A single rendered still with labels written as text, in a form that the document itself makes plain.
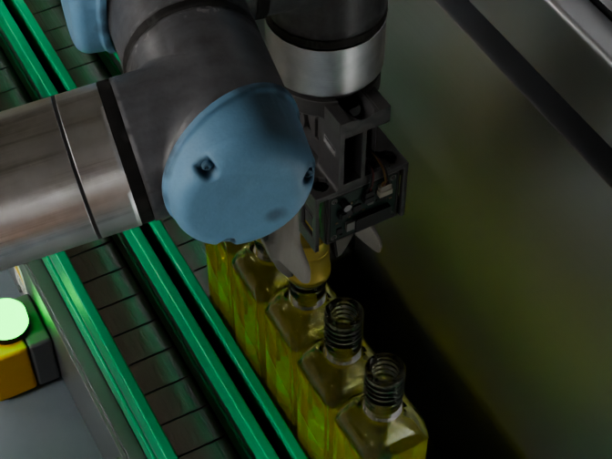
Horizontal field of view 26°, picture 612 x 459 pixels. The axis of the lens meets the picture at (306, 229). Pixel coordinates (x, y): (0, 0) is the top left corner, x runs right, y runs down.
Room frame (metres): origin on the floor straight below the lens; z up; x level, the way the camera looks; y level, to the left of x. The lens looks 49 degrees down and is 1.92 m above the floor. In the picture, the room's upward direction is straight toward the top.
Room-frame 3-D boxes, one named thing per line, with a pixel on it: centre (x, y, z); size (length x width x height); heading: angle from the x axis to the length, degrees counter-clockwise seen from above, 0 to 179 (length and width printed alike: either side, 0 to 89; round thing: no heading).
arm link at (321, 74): (0.63, -0.01, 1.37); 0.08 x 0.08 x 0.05
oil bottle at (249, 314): (0.70, 0.03, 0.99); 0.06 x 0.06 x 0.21; 29
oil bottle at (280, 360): (0.65, 0.00, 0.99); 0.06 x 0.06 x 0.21; 29
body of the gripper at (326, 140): (0.63, -0.02, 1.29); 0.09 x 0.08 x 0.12; 29
